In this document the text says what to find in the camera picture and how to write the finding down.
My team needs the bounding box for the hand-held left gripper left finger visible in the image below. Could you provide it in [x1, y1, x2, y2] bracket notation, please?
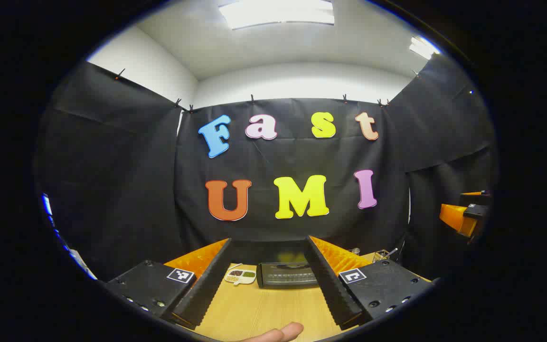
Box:
[105, 237, 233, 331]

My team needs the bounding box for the black electric oven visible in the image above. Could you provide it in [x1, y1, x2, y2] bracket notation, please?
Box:
[256, 261, 321, 289]

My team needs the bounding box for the white divided food plate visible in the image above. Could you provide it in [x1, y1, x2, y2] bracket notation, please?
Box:
[224, 268, 257, 286]

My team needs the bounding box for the small ceiling light panel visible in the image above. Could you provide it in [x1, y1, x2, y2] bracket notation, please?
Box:
[408, 37, 441, 60]

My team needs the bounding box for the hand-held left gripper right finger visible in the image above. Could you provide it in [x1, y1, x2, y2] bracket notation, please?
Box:
[304, 235, 440, 331]

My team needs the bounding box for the large ceiling light panel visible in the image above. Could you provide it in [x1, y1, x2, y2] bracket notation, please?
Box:
[218, 0, 335, 30]

